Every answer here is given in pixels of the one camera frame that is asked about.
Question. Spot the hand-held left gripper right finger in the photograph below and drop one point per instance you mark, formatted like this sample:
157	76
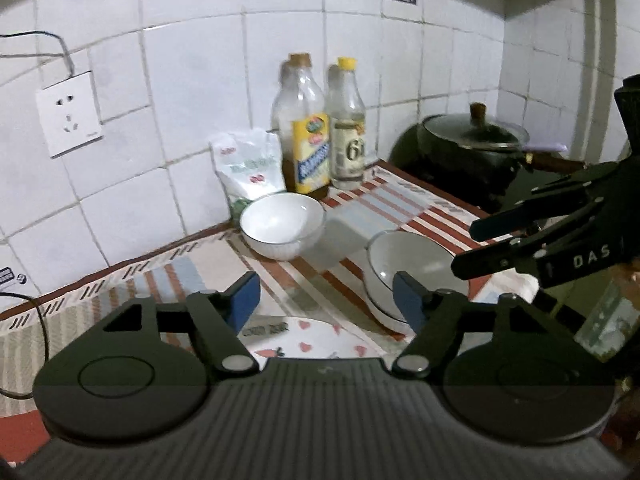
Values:
407	300

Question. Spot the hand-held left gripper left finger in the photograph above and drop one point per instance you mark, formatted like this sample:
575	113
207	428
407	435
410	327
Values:
245	300

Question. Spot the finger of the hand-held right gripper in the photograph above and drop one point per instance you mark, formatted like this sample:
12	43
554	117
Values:
525	210
500	257

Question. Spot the white ribbed bowl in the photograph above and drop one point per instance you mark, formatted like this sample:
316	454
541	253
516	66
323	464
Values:
385	312
420	260
280	220

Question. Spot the white heart-print plate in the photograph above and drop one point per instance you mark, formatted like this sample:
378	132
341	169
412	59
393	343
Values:
310	340

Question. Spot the pale green blurry object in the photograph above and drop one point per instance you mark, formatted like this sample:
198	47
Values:
605	320

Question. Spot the striped tablecloth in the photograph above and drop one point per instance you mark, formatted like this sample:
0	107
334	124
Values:
175	270

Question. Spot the dark cooking pot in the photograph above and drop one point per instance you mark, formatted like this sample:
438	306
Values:
450	170

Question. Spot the glass pot lid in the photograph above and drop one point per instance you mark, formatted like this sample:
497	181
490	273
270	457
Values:
470	132

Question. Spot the white salt bag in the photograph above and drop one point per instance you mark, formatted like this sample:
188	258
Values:
250	170

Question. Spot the clear vinegar bottle yellow cap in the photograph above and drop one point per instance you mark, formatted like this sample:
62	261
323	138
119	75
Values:
347	150

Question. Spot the yellow-label cooking wine bottle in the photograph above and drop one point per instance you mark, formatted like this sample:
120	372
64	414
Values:
310	150

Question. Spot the small wall outlet plate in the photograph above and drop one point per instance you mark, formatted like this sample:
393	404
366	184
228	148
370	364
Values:
10	276

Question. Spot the white wall socket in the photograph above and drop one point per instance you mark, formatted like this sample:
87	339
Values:
70	115

